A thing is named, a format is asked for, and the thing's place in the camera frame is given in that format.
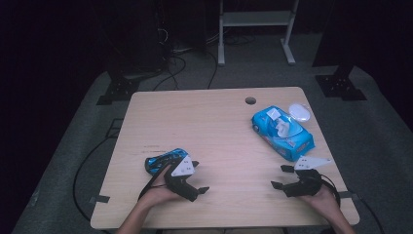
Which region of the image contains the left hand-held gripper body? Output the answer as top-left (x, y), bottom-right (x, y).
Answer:
top-left (163, 155), bottom-right (201, 203)

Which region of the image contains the black stand base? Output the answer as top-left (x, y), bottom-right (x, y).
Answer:
top-left (95, 75), bottom-right (141, 106)
top-left (315, 63), bottom-right (368, 102)

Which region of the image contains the blue wet wipes pack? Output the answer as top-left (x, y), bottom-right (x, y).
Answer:
top-left (250, 104), bottom-right (317, 163)

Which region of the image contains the white wet wipe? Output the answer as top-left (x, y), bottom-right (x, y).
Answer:
top-left (275, 118), bottom-right (294, 138)

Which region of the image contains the white oval plastic lid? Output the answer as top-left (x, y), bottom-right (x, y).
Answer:
top-left (287, 102), bottom-right (312, 123)

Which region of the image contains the black tape strip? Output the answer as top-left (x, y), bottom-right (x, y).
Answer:
top-left (337, 190), bottom-right (360, 201)
top-left (89, 194), bottom-right (111, 205)

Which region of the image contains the person's left hand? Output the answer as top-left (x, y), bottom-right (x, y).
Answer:
top-left (137, 165), bottom-right (183, 210)

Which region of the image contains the black floor cable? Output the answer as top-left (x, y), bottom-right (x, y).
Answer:
top-left (206, 48), bottom-right (219, 91)
top-left (72, 136), bottom-right (113, 223)
top-left (151, 54), bottom-right (188, 93)

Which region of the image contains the white metal stand frame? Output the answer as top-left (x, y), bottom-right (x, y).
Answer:
top-left (217, 0), bottom-right (301, 67)

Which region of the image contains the person's right hand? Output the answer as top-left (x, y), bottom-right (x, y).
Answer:
top-left (297, 184), bottom-right (341, 216)

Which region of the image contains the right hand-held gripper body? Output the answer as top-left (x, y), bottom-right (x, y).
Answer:
top-left (282, 155), bottom-right (333, 199)

